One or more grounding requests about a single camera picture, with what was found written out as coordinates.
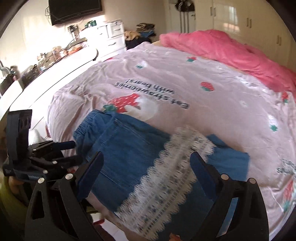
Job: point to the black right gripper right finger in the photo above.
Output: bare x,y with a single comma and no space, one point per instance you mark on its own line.
238,211

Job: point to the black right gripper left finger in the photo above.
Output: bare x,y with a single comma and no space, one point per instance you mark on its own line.
56,210

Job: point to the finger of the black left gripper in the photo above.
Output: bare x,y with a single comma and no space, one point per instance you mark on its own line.
50,146
65,162

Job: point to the blue denim pants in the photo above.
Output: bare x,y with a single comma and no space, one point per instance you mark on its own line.
146,186

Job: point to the left hand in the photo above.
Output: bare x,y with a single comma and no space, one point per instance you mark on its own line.
15,185

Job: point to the white desk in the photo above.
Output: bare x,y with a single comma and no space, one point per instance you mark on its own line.
39,93

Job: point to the pink strawberry bear bedsheet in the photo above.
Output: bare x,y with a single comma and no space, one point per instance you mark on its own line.
170,89

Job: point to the white drawer cabinet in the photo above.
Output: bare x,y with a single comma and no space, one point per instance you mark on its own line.
108,38

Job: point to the pile of folded clothes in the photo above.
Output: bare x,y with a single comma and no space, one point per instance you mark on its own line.
144,33

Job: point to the pink fleece blanket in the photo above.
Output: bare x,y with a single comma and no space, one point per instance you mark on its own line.
217,45

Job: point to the white wardrobe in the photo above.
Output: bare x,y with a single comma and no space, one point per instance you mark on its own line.
255,23

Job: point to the black wall television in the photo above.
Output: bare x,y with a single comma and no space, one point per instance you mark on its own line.
62,11

